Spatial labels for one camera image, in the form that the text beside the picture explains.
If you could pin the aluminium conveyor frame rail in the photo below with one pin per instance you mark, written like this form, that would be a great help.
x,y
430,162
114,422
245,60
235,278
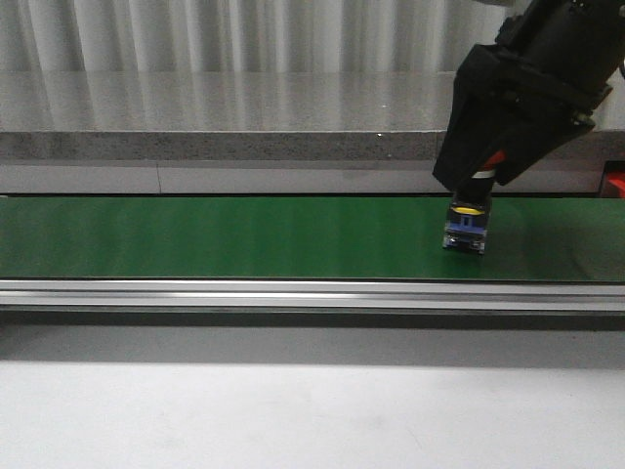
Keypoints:
x,y
413,296

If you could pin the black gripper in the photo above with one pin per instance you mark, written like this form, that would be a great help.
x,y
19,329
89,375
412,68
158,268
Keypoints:
x,y
548,66

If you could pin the green conveyor belt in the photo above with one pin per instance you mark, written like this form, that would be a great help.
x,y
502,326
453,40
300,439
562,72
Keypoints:
x,y
529,239

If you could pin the grey speckled stone counter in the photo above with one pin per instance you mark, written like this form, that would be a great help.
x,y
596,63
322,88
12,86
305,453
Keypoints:
x,y
116,132

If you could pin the white pleated curtain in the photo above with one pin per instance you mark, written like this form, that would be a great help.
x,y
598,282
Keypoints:
x,y
246,36

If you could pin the red object behind counter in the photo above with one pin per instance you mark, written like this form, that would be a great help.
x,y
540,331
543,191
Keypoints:
x,y
614,184

